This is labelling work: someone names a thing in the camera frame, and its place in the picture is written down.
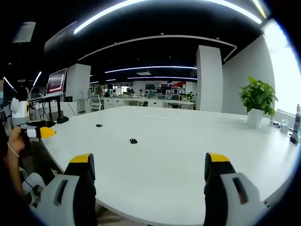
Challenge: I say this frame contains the white mesh office chair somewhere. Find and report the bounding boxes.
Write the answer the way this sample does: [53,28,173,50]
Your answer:
[90,94,104,112]

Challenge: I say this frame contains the black hanging ceiling panel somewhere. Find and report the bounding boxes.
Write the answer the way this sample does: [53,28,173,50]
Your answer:
[44,20,78,56]

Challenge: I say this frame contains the long ceiling light strip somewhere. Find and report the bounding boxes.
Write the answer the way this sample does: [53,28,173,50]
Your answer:
[73,0,263,35]

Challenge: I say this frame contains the ceiling air conditioner unit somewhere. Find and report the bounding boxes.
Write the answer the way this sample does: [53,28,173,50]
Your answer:
[11,21,36,44]

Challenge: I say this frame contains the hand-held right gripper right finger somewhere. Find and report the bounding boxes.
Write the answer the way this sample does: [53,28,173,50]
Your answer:
[203,152,271,226]

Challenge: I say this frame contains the black screen stand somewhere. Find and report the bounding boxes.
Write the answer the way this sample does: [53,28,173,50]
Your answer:
[29,94,70,125]

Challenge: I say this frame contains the row of white office desks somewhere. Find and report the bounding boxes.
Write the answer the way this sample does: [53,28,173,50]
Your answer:
[77,96,196,111]

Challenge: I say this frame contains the green potted plant white pot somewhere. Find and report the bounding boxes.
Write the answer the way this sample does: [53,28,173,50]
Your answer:
[239,76,279,129]

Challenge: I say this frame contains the large screen on stand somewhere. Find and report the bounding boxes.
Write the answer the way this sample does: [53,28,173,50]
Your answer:
[45,68,68,97]

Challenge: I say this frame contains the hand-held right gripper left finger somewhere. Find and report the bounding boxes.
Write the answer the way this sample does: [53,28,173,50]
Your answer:
[30,153,98,226]

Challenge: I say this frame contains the person's left hand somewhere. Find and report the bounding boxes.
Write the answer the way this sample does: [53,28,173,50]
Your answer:
[8,126,26,157]

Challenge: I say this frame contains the thin white bracelet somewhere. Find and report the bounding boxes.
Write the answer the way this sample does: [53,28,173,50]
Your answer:
[7,142,20,158]

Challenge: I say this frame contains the clear small bottle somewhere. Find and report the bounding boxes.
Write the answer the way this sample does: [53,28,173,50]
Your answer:
[280,119,290,134]

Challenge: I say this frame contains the large bright window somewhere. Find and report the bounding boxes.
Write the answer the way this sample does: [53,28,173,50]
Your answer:
[261,20,301,114]

